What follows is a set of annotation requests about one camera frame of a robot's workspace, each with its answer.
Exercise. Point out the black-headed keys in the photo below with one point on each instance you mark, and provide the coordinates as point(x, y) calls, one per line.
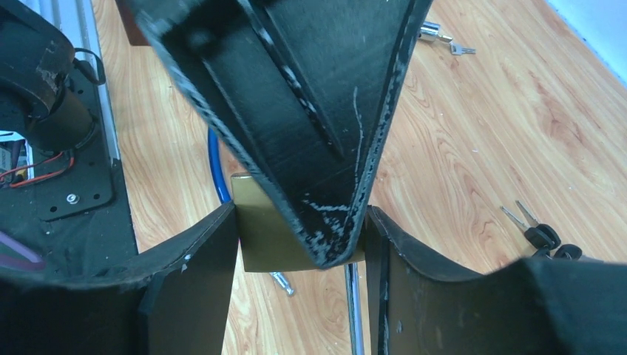
point(542, 236)

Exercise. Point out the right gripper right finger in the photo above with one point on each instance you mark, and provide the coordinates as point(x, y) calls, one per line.
point(421, 302)

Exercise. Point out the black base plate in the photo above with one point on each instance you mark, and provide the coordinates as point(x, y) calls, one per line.
point(79, 222)

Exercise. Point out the blue cable lock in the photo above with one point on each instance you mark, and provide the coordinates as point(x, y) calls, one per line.
point(216, 169)

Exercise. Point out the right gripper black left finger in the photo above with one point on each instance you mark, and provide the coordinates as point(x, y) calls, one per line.
point(171, 299)

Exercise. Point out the brass padlock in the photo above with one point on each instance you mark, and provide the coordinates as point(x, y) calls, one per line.
point(268, 245)

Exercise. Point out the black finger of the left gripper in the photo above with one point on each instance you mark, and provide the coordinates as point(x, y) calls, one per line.
point(303, 93)

